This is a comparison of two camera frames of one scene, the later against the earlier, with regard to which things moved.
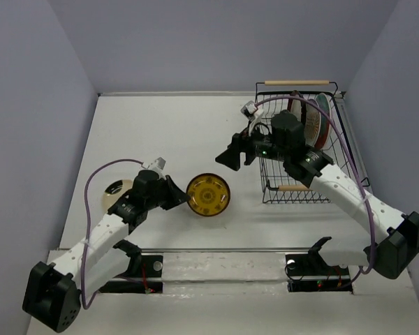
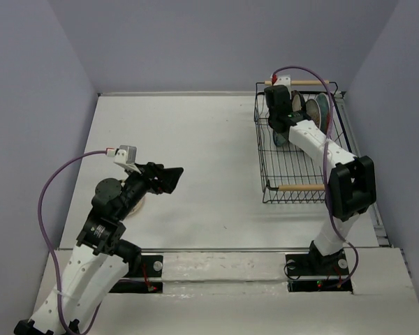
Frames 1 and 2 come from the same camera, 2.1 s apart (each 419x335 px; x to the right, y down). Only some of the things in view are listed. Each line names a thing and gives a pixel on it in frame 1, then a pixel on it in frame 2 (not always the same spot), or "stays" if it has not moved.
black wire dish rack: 278,185 stays
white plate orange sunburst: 313,121 stays
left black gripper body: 162,197 → 140,183
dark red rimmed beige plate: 297,107 stays
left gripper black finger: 177,196 → 170,176
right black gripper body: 260,144 → 272,116
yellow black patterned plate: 208,195 → 278,139
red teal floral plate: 322,100 stays
